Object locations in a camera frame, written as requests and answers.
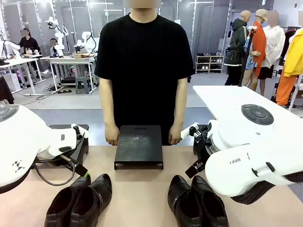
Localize yellow jacket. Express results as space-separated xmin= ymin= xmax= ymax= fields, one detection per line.
xmin=283 ymin=28 xmax=303 ymax=78

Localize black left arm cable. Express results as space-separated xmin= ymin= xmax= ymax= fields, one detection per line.
xmin=35 ymin=163 xmax=76 ymax=187

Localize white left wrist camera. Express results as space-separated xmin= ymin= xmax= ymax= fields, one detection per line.
xmin=71 ymin=122 xmax=89 ymax=140

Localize grey plastic stool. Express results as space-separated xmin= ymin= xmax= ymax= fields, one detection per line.
xmin=75 ymin=75 xmax=92 ymax=95

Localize white background work table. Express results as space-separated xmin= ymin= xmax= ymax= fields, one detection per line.
xmin=45 ymin=55 xmax=98 ymax=93
xmin=0 ymin=57 xmax=44 ymax=96

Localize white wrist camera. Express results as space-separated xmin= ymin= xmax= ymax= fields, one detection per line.
xmin=181 ymin=122 xmax=201 ymax=140
xmin=71 ymin=122 xmax=89 ymax=140

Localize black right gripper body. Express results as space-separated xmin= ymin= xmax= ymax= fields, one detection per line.
xmin=193 ymin=124 xmax=215 ymax=166

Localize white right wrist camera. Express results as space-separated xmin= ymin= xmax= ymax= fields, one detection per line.
xmin=181 ymin=122 xmax=201 ymax=140

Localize mannequin in dark jacket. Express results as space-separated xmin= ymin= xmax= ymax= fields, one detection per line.
xmin=223 ymin=10 xmax=252 ymax=86

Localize white shoe rack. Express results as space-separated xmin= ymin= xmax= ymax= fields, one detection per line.
xmin=195 ymin=54 xmax=224 ymax=74

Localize black right arm hose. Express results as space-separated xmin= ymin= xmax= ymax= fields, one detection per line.
xmin=231 ymin=181 xmax=282 ymax=205

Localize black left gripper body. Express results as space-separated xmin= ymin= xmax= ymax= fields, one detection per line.
xmin=35 ymin=153 xmax=74 ymax=169

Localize black leather ankle boot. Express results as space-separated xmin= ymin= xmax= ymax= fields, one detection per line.
xmin=191 ymin=175 xmax=230 ymax=227
xmin=45 ymin=175 xmax=92 ymax=227
xmin=70 ymin=174 xmax=113 ymax=227
xmin=167 ymin=175 xmax=204 ymax=227

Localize background person in black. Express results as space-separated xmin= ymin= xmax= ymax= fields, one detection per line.
xmin=18 ymin=28 xmax=41 ymax=55

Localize person's left hand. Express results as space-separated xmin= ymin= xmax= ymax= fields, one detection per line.
xmin=169 ymin=124 xmax=185 ymax=146

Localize person's right forearm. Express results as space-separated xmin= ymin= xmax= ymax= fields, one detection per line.
xmin=99 ymin=77 xmax=117 ymax=128

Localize mannequin in orange garment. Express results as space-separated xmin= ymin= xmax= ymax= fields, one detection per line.
xmin=241 ymin=9 xmax=268 ymax=92

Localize orange trousers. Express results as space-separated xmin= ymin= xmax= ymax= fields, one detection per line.
xmin=275 ymin=74 xmax=297 ymax=106

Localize person's right hand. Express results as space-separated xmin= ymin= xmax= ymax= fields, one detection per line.
xmin=105 ymin=124 xmax=120 ymax=146

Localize person in black t-shirt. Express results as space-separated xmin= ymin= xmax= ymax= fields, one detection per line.
xmin=94 ymin=0 xmax=195 ymax=146

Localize seated background person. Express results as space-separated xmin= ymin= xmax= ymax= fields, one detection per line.
xmin=49 ymin=38 xmax=60 ymax=58

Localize person's left forearm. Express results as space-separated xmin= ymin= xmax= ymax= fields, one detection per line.
xmin=171 ymin=77 xmax=188 ymax=128

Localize person in white shirt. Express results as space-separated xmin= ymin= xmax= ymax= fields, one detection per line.
xmin=257 ymin=11 xmax=286 ymax=97

